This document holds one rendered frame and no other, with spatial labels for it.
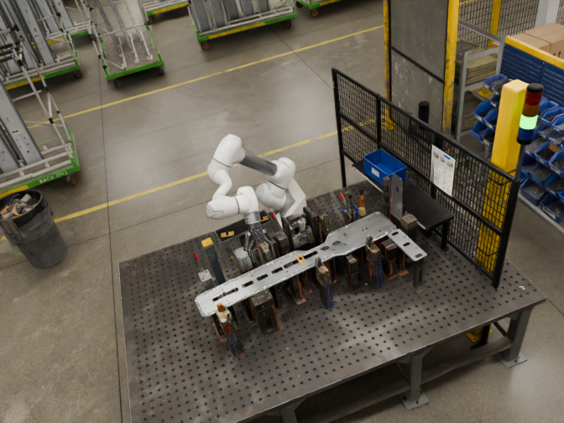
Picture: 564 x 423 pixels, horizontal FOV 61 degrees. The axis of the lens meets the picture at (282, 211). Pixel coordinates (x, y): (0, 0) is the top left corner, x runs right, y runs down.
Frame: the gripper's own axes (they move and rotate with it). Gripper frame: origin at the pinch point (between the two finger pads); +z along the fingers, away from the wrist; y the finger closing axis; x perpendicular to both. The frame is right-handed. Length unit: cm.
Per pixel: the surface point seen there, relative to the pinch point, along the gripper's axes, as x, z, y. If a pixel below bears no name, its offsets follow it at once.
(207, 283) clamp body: -48, 7, 15
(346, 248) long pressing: -3, 9, -64
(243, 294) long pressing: -30.1, 18.7, 1.2
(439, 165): 42, -27, -119
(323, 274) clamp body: 0.1, 19.6, -38.6
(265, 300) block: -15.1, 24.6, -3.9
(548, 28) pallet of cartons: 14, -152, -397
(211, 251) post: -52, -12, 5
